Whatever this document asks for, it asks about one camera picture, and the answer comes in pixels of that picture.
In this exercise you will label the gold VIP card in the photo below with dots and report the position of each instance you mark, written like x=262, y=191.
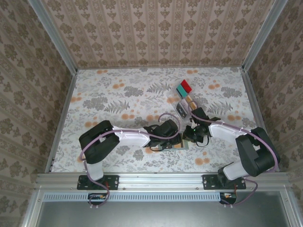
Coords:
x=179, y=145

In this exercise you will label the black card stack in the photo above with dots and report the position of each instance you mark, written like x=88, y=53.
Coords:
x=182, y=113

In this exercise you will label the gold card stack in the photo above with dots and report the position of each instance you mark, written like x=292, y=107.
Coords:
x=192, y=101

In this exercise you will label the clear plastic card tray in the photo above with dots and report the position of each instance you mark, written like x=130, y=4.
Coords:
x=172, y=98

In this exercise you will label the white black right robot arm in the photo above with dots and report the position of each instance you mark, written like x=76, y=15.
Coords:
x=225, y=132

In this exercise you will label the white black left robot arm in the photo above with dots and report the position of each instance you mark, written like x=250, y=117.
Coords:
x=132, y=139

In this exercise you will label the teal card stack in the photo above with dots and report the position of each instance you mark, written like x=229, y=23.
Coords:
x=181, y=91

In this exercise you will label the red card stack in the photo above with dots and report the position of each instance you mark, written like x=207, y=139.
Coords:
x=187, y=86

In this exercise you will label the grey metal panel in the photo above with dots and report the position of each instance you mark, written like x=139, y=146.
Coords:
x=161, y=215

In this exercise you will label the aluminium front rail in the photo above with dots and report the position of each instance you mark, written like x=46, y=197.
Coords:
x=161, y=180

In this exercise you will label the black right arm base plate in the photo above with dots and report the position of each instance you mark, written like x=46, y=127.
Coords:
x=208, y=182

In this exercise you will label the aluminium table side rail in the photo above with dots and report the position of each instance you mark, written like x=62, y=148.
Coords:
x=64, y=111
x=254, y=104

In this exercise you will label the aluminium table back rail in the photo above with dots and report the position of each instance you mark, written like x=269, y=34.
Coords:
x=161, y=67

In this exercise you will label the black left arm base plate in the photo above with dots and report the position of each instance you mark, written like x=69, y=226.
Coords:
x=112, y=182

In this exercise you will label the aluminium frame post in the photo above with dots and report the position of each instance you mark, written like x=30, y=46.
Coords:
x=54, y=37
x=265, y=35

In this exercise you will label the aluminium lower frame bar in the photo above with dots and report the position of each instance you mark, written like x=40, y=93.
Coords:
x=31, y=210
x=291, y=210

